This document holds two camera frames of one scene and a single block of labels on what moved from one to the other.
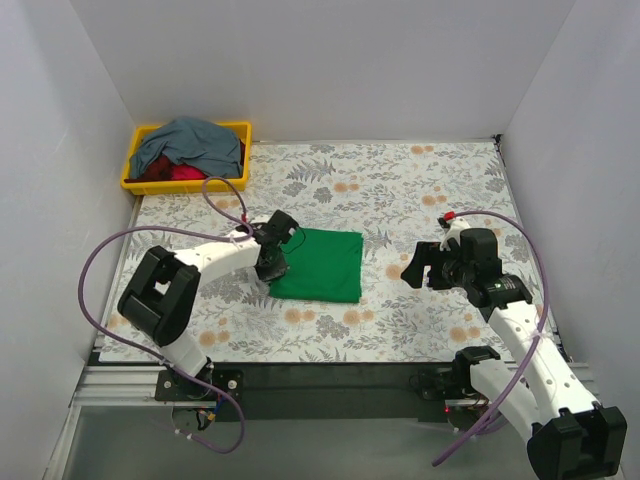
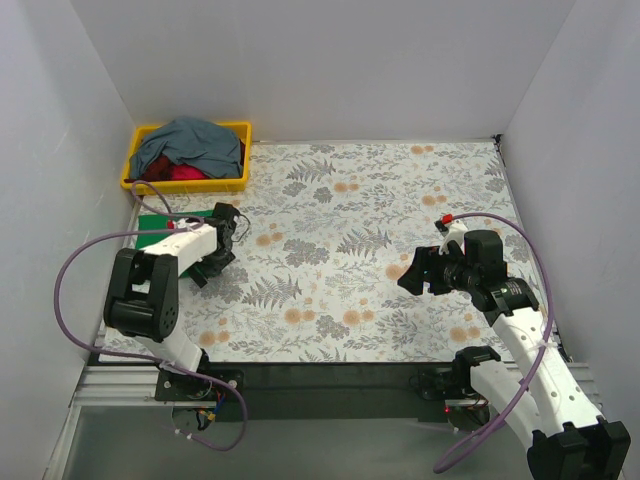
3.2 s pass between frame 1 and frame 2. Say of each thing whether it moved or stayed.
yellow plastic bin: stayed
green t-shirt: moved
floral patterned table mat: stayed
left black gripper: moved
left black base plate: stayed
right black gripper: stayed
